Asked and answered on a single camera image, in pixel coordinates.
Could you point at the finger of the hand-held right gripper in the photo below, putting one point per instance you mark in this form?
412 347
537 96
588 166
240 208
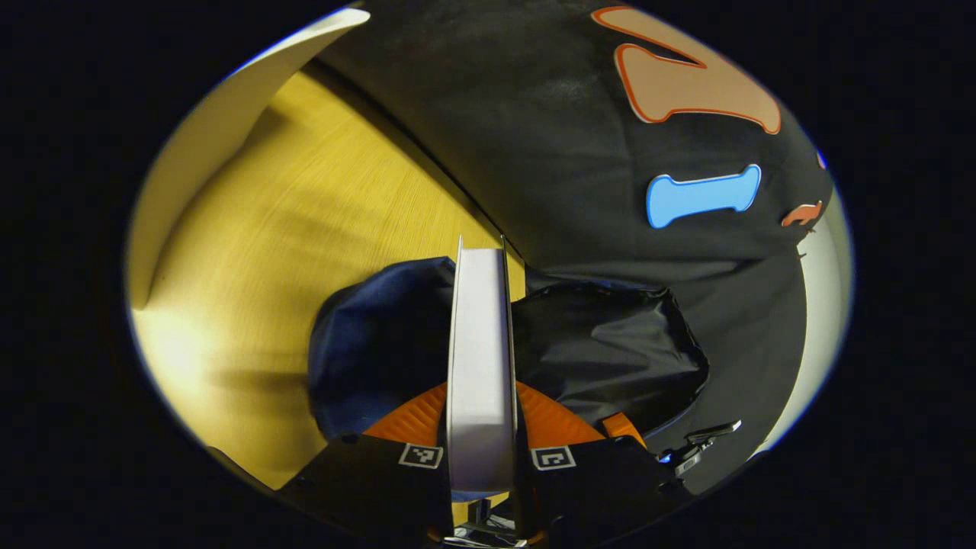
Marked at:
624 428

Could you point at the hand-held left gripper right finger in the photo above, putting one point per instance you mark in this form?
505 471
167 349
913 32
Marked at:
587 488

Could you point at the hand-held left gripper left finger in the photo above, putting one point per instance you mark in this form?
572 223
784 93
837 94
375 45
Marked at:
381 480

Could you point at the blue schoolbag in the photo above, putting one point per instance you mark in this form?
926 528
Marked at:
610 351

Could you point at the dark cover book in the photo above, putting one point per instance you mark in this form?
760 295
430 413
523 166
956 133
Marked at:
480 366

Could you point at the black backdrop cloth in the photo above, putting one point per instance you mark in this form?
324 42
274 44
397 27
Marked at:
549 152

